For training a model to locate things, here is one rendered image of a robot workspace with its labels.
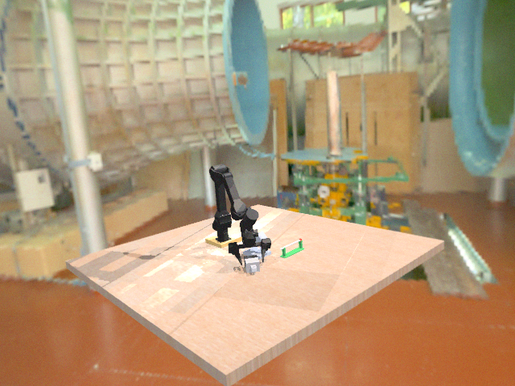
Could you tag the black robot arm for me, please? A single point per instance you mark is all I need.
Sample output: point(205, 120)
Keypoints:
point(223, 180)

